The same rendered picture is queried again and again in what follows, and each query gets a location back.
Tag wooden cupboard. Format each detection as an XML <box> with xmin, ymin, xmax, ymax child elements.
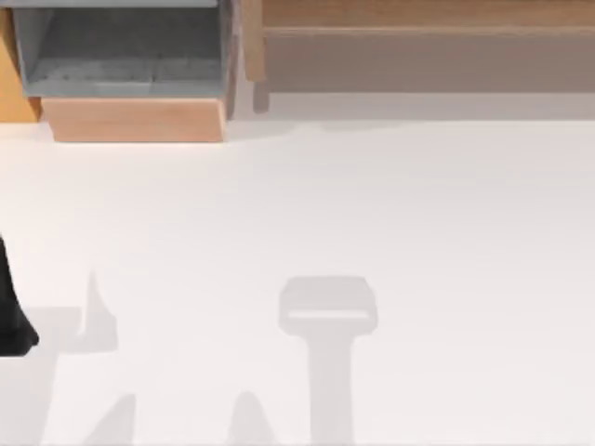
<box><xmin>0</xmin><ymin>7</ymin><xmax>44</xmax><ymax>125</ymax></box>

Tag open wooden shelf unit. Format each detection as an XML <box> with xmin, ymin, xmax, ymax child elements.
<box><xmin>240</xmin><ymin>0</ymin><xmax>595</xmax><ymax>114</ymax></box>

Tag pulled-out grey pierced drawer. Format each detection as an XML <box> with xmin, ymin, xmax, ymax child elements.
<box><xmin>10</xmin><ymin>0</ymin><xmax>239</xmax><ymax>121</ymax></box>

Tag pale wooden drawer front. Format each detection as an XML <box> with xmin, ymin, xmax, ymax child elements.
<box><xmin>40</xmin><ymin>97</ymin><xmax>228</xmax><ymax>143</ymax></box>

